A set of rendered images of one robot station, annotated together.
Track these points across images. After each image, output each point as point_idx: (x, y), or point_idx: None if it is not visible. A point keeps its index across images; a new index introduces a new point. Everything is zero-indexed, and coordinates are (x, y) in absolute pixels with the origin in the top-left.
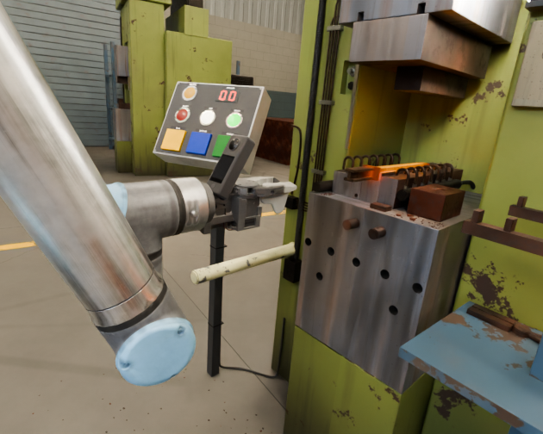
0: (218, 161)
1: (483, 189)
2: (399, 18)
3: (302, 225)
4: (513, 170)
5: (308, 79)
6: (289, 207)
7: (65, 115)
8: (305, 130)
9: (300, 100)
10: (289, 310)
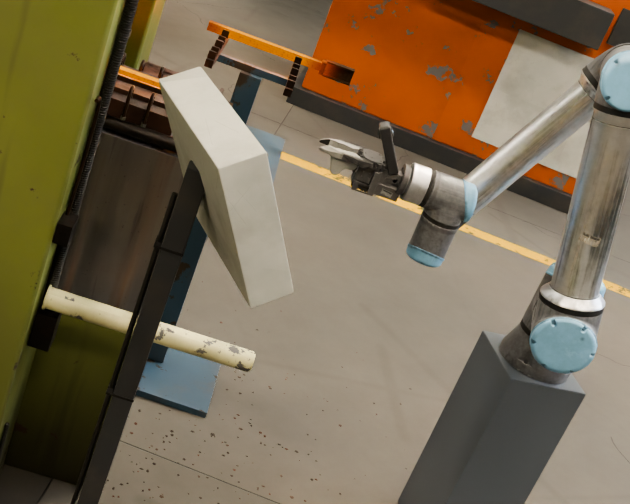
0: (394, 149)
1: (140, 51)
2: None
3: (56, 246)
4: (151, 24)
5: (120, 8)
6: (72, 236)
7: (510, 138)
8: (96, 94)
9: (106, 49)
10: (11, 402)
